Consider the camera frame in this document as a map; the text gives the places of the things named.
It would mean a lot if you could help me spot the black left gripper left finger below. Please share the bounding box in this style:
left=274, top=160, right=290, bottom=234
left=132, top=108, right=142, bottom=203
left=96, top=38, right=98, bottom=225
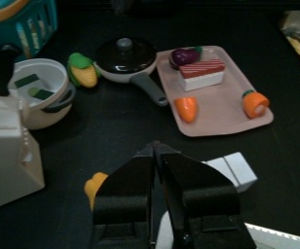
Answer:
left=90, top=141, right=158, bottom=249

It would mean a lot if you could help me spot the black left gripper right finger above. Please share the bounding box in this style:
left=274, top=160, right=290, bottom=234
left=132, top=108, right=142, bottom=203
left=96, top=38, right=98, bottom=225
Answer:
left=155, top=142, right=258, bottom=249

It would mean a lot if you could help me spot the orange toy carrot tip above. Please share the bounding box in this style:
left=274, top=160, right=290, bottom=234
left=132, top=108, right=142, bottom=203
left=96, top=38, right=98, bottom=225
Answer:
left=174, top=96, right=199, bottom=125

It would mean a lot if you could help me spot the orange toy carrot top half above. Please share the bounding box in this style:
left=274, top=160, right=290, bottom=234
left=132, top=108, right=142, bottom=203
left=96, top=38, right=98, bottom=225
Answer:
left=241, top=89, right=271, bottom=120

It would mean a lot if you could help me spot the yellow toy piece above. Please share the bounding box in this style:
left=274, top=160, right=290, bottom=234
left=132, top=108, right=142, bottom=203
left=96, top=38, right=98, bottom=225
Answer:
left=83, top=171, right=110, bottom=212

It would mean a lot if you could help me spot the white toy serrated knife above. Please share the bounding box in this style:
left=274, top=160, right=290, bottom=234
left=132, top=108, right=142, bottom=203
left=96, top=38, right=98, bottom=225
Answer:
left=155, top=210, right=300, bottom=249

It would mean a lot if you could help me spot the white toy knife block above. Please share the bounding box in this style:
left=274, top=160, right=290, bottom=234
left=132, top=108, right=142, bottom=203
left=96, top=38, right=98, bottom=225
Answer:
left=0, top=87, right=45, bottom=214

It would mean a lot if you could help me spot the pink plastic tray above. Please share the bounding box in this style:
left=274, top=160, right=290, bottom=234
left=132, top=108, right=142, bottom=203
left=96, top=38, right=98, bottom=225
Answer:
left=155, top=45, right=274, bottom=138

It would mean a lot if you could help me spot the toy steak slice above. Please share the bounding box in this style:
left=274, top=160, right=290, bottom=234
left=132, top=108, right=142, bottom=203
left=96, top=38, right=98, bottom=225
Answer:
left=176, top=58, right=226, bottom=92

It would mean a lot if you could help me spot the yellow green toy corn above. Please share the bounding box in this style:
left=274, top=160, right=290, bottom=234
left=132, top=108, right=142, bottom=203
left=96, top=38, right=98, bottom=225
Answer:
left=67, top=52, right=102, bottom=89

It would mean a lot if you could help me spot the white toy saucepan black lid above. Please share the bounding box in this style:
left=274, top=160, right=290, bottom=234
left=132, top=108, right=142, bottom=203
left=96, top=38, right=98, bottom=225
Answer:
left=92, top=37, right=171, bottom=108

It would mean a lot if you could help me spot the purple toy eggplant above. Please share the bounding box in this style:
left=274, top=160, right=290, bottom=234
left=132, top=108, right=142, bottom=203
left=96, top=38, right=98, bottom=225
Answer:
left=168, top=46, right=204, bottom=70

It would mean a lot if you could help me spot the teal plastic basket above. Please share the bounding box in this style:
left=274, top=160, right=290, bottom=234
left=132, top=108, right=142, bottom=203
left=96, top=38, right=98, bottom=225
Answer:
left=0, top=0, right=59, bottom=67

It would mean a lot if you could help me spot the white toy pot grey handle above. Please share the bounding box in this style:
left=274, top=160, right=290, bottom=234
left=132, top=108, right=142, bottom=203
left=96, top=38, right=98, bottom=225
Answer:
left=0, top=57, right=76, bottom=131

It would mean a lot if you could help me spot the black toy knife handle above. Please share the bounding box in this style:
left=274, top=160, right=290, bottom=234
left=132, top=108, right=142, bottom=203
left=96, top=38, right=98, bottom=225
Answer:
left=0, top=43, right=23, bottom=97

